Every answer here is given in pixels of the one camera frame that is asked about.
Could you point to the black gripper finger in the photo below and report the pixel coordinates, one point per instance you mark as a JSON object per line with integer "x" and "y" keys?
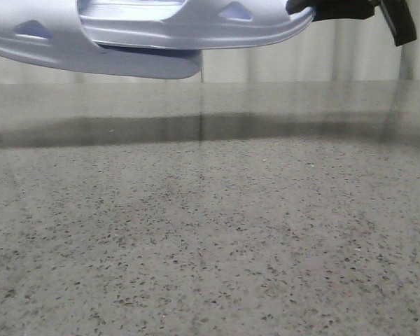
{"x": 399, "y": 20}
{"x": 334, "y": 9}

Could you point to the light blue slipper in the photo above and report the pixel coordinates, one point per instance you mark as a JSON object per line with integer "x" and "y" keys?
{"x": 192, "y": 24}
{"x": 50, "y": 34}

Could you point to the white pleated curtain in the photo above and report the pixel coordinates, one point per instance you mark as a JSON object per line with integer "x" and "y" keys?
{"x": 325, "y": 50}

